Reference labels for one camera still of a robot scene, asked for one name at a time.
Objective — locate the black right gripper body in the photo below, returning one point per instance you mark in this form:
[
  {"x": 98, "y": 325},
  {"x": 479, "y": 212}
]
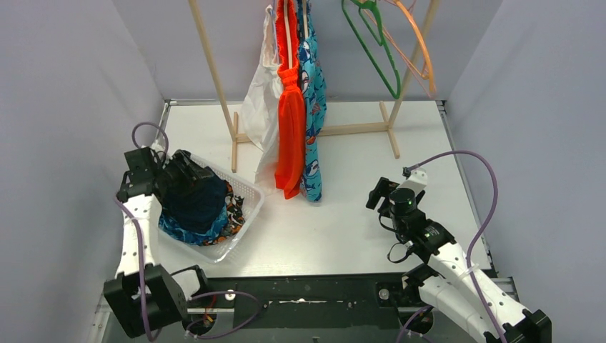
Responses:
[{"x": 395, "y": 219}]

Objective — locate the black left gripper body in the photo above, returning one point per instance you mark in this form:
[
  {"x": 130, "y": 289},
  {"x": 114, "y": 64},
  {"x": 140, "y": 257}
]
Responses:
[{"x": 188, "y": 167}]

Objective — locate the navy blue shorts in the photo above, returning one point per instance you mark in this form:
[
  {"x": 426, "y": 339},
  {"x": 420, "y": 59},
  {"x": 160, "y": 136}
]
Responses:
[{"x": 203, "y": 209}]

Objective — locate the blue leaf print shorts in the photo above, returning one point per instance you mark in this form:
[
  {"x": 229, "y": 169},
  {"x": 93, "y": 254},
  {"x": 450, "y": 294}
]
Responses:
[{"x": 195, "y": 233}]

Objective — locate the camouflage orange black shorts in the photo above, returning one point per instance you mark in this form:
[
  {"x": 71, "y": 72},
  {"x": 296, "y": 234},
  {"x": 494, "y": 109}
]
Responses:
[{"x": 229, "y": 222}]

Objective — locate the pink wire hanger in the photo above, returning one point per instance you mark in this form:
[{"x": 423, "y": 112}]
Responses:
[{"x": 418, "y": 62}]

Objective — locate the teal shark print shorts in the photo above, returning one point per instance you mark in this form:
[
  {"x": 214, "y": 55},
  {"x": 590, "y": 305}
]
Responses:
[{"x": 313, "y": 86}]

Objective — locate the orange wooden hanger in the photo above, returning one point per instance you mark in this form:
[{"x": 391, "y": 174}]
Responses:
[{"x": 370, "y": 15}]

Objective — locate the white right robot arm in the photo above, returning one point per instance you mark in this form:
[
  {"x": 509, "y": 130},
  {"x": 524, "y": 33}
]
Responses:
[{"x": 446, "y": 279}]

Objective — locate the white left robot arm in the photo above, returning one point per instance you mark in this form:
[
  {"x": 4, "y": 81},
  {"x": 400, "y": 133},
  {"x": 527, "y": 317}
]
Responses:
[{"x": 143, "y": 295}]

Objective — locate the orange mesh shorts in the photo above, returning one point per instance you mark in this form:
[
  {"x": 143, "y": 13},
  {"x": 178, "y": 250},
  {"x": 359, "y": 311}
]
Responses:
[{"x": 291, "y": 112}]

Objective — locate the left wooden hanger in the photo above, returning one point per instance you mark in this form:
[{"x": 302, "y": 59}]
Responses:
[{"x": 287, "y": 35}]

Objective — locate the wooden clothes rack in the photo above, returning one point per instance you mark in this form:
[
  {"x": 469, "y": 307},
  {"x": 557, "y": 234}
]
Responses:
[{"x": 386, "y": 125}]

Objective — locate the white plastic basket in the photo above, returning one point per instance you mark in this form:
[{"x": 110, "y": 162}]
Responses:
[{"x": 253, "y": 201}]

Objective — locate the white garment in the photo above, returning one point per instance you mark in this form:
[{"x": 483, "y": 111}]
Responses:
[{"x": 259, "y": 111}]

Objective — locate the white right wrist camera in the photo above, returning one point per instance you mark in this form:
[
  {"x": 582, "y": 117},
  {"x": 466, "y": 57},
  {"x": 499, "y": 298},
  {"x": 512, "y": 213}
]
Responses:
[{"x": 414, "y": 179}]

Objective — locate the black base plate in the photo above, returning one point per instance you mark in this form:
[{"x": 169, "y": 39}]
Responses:
[{"x": 333, "y": 308}]

